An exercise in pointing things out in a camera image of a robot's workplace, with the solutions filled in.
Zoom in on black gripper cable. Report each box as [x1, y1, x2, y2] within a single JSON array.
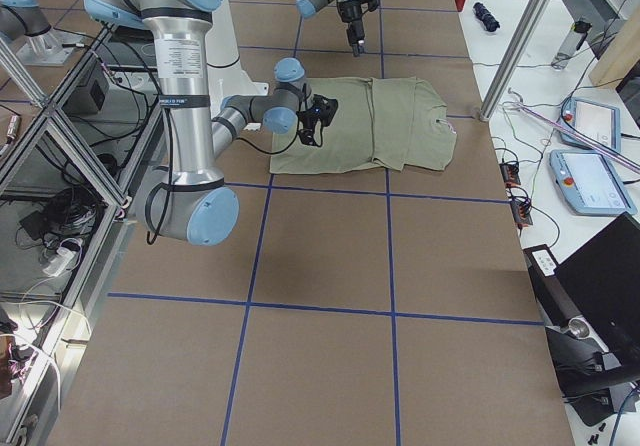
[[234, 115, 331, 155]]

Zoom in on white power strip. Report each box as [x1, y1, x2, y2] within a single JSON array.
[[43, 238, 83, 277]]

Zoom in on black equipment box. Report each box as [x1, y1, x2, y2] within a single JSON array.
[[63, 61, 109, 115]]

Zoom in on near blue teach pendant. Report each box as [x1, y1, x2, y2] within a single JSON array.
[[549, 150, 637, 216]]

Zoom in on clear water bottle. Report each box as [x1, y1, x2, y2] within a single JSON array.
[[551, 17, 592, 70]]

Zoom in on folded dark blue umbrella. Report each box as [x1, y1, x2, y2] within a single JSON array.
[[473, 2, 500, 33]]

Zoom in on black laptop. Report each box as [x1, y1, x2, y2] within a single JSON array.
[[555, 213, 639, 349]]

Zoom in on far blue teach pendant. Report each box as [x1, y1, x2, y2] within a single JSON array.
[[559, 97, 621, 152]]

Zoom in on olive green long-sleeve shirt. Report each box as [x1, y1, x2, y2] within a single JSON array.
[[269, 77, 457, 174]]

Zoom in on aluminium frame post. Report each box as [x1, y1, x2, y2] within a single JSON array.
[[478, 0, 550, 122]]

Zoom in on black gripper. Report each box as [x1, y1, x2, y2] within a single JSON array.
[[298, 94, 339, 148], [337, 0, 379, 57]]

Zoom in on blue teach pendant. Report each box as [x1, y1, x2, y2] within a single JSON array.
[[559, 97, 621, 152], [549, 150, 637, 216]]

